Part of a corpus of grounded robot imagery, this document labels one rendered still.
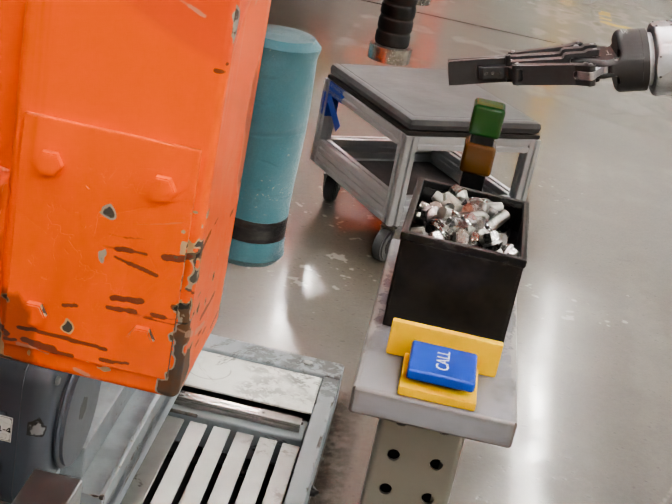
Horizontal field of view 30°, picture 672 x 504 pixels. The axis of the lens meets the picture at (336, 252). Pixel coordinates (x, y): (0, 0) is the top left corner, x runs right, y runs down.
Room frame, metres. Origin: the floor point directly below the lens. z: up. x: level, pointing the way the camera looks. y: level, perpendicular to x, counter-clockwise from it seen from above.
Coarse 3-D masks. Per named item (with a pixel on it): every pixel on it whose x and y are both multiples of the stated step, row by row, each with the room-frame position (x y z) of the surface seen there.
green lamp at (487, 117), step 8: (480, 104) 1.51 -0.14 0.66; (488, 104) 1.52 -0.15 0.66; (496, 104) 1.53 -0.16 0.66; (504, 104) 1.54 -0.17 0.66; (472, 112) 1.51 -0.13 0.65; (480, 112) 1.51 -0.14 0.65; (488, 112) 1.51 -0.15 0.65; (496, 112) 1.51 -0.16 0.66; (504, 112) 1.51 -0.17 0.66; (472, 120) 1.51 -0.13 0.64; (480, 120) 1.51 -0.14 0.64; (488, 120) 1.51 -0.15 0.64; (496, 120) 1.51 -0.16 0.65; (472, 128) 1.51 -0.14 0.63; (480, 128) 1.51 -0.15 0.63; (488, 128) 1.51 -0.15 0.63; (496, 128) 1.51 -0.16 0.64; (488, 136) 1.51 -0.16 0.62; (496, 136) 1.51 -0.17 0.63
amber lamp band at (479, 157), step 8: (464, 144) 1.53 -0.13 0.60; (472, 144) 1.51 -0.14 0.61; (480, 144) 1.51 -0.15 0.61; (464, 152) 1.51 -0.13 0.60; (472, 152) 1.51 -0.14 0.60; (480, 152) 1.51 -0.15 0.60; (488, 152) 1.51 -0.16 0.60; (464, 160) 1.51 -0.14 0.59; (472, 160) 1.51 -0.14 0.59; (480, 160) 1.51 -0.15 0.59; (488, 160) 1.51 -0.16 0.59; (464, 168) 1.51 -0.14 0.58; (472, 168) 1.51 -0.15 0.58; (480, 168) 1.51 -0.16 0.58; (488, 168) 1.51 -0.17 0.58
